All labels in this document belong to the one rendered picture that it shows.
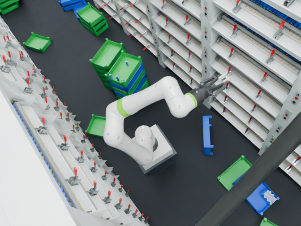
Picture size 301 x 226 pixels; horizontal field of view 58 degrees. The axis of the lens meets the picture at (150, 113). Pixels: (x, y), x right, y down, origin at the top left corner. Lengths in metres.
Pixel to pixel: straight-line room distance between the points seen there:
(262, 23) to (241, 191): 1.21
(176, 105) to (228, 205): 1.02
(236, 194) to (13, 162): 0.63
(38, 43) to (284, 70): 3.07
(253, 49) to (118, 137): 0.93
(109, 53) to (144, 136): 1.11
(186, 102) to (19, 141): 0.86
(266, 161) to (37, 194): 0.59
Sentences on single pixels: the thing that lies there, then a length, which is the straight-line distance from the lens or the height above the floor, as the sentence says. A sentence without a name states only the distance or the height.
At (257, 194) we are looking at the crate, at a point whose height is 0.04.
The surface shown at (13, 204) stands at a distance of 0.83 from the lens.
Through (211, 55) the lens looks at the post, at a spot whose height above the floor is 0.81.
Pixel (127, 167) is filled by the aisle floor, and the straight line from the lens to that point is 2.58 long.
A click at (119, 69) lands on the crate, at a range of 2.50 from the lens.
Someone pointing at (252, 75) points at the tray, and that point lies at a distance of 1.83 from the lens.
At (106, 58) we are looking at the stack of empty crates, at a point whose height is 0.40.
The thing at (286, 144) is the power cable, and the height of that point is 2.05.
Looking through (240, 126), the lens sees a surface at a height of 0.12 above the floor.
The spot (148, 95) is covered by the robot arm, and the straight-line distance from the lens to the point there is 1.48.
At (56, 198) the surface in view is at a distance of 0.77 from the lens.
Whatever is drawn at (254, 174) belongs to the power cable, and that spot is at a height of 2.00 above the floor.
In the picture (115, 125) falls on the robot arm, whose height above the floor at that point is 1.00.
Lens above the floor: 2.39
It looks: 60 degrees down
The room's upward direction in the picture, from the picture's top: 21 degrees counter-clockwise
